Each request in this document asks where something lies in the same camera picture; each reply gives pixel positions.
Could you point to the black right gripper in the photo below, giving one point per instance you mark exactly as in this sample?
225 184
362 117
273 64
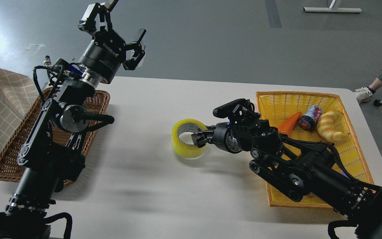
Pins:
219 135

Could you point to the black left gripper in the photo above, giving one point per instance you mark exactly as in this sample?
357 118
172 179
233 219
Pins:
107 51

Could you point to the yellow packing tape roll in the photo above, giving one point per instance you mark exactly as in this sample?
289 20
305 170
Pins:
181 148

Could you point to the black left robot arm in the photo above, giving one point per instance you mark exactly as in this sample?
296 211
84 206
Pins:
52 152

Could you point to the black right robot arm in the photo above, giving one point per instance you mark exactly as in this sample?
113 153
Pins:
296 168

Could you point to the yellow plastic basket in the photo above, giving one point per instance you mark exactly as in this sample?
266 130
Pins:
278 106

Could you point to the orange toy carrot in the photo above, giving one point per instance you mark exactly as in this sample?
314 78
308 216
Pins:
287 126

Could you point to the brown wicker basket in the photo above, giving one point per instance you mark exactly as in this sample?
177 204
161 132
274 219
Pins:
10 171

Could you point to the small soda can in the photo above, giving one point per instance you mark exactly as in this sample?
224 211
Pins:
308 121

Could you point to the toy croissant bread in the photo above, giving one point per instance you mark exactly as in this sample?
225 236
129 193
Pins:
326 127

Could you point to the white metal stand base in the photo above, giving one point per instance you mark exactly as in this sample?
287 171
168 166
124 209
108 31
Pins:
332 7

